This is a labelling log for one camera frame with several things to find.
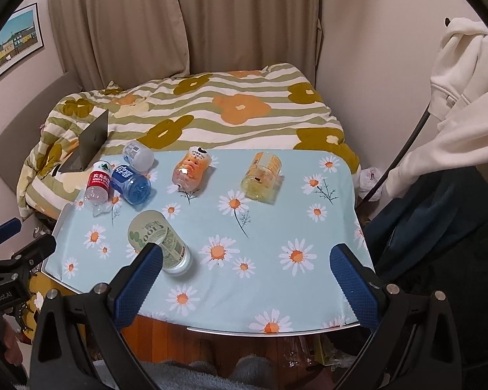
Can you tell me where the green label plastic bottle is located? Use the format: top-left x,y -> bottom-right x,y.
128,210 -> 193,275

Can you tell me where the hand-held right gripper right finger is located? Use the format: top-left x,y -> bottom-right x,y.
329,243 -> 463,390

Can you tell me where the orange drink bottle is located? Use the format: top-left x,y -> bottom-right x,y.
171,145 -> 211,192

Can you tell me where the wall poster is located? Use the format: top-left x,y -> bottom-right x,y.
0,3 -> 45,90

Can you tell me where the dark blue garment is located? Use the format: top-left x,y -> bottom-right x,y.
364,166 -> 488,283

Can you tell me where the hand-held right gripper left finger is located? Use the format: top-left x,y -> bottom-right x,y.
30,243 -> 164,390

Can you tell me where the blue label water bottle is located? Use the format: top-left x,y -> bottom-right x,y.
111,163 -> 152,204

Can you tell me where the clear white label bottle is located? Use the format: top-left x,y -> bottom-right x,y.
122,140 -> 155,171

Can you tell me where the beige curtain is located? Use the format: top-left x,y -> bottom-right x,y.
45,0 -> 190,90
179,0 -> 324,87

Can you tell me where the yellow patterned cloth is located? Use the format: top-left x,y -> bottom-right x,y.
20,270 -> 61,334

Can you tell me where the black curved rod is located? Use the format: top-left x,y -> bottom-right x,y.
358,101 -> 432,212

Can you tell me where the black fleece garment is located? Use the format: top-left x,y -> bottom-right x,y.
390,227 -> 488,334

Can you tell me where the blue daisy tablecloth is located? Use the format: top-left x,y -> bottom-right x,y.
45,148 -> 377,334

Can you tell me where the green yellow packet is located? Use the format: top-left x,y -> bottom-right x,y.
285,333 -> 350,374

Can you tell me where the striped floral blanket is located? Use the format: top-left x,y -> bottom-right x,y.
18,63 -> 360,220

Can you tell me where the white plastic bag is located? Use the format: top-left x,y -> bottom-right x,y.
356,166 -> 386,202

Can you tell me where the grey padded headboard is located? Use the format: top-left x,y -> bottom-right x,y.
0,69 -> 84,212

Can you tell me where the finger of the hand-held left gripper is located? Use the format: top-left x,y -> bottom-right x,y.
0,233 -> 58,282
0,217 -> 23,254

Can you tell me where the person's left hand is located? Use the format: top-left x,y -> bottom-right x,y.
0,325 -> 24,374

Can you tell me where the red label water bottle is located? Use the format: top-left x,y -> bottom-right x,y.
84,161 -> 115,216

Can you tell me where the white hoodie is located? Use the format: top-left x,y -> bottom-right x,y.
386,17 -> 488,201

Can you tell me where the grey laptop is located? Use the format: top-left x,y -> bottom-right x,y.
58,109 -> 110,173

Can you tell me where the yellow drink bottle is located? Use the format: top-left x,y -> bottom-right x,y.
240,151 -> 284,204

